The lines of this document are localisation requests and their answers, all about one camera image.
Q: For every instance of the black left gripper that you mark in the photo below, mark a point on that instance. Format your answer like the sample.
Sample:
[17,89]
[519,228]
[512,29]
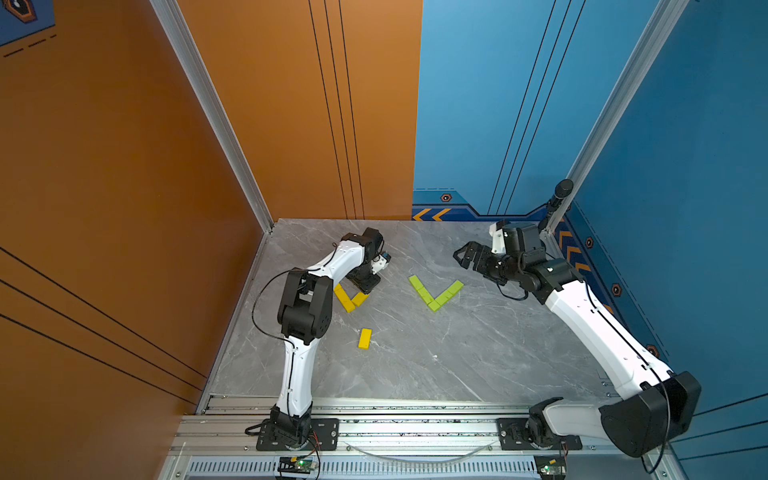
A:
[367,287]

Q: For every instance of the green circuit board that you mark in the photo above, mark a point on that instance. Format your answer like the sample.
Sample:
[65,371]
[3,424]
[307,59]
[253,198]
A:
[297,466]
[551,468]

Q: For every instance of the black microphone stand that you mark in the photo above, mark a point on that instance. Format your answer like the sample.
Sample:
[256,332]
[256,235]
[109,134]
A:
[562,191]

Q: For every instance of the green circuit board right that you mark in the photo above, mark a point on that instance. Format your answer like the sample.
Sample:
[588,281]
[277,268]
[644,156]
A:
[551,468]

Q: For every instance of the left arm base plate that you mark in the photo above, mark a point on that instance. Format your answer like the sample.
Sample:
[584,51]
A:
[308,433]

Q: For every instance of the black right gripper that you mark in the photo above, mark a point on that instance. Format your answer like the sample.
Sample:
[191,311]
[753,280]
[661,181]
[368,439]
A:
[481,266]

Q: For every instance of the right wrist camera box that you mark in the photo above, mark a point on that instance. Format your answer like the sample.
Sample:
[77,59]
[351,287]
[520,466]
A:
[518,241]

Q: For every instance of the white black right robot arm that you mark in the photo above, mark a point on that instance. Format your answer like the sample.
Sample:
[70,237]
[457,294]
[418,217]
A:
[655,403]

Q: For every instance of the yellow long block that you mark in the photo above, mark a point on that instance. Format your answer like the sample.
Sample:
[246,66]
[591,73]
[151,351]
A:
[359,299]
[365,339]
[344,299]

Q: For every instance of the green circuit board left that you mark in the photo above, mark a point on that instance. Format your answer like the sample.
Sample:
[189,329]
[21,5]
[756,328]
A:
[297,466]

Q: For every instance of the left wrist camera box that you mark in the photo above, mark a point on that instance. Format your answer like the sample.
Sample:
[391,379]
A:
[380,262]

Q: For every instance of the aluminium front rail frame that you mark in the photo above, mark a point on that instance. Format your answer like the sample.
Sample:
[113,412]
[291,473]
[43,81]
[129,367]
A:
[389,439]

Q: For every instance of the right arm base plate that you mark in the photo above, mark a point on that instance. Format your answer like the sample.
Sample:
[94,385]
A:
[517,433]

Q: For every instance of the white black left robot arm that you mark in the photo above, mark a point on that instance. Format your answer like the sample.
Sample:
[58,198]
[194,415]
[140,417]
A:
[304,315]

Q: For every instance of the lime green long block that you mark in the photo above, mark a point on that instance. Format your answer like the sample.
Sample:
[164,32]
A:
[426,296]
[456,287]
[416,283]
[444,297]

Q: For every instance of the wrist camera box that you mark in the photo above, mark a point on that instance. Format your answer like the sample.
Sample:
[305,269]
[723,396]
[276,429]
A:
[518,241]
[380,262]

